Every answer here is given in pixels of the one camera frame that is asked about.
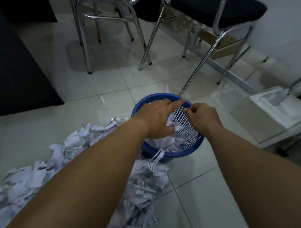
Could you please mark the person's left hand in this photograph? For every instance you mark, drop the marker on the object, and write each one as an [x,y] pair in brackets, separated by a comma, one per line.
[155,117]

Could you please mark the person's right hand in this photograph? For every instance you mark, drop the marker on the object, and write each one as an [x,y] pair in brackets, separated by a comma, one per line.
[204,118]

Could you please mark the blue plastic mesh wastebasket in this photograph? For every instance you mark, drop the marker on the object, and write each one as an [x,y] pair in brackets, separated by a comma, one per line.
[150,151]

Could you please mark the pile of shredded white paper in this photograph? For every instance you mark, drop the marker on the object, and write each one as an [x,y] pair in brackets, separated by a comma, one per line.
[28,180]

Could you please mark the person's left forearm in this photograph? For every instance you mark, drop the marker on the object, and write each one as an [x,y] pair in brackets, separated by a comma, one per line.
[82,183]

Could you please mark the person's right forearm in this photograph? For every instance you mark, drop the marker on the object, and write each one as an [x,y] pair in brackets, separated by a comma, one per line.
[247,169]

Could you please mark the white tiled floor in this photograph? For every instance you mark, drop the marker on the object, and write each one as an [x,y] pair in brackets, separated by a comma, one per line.
[105,77]

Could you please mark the brown wooden board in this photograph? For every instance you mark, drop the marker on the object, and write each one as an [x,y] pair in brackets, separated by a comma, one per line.
[224,53]

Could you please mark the red chrome chair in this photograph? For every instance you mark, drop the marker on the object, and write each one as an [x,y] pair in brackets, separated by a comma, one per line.
[85,47]

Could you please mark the black chrome chair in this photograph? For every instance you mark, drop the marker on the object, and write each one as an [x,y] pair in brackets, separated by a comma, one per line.
[211,11]

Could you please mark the black hanging bag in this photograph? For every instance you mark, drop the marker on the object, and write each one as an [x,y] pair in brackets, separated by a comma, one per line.
[145,10]

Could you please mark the black table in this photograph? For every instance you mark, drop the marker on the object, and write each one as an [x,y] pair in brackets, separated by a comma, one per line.
[23,70]

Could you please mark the black cabinet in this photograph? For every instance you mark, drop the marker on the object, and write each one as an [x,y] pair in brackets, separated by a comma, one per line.
[28,10]

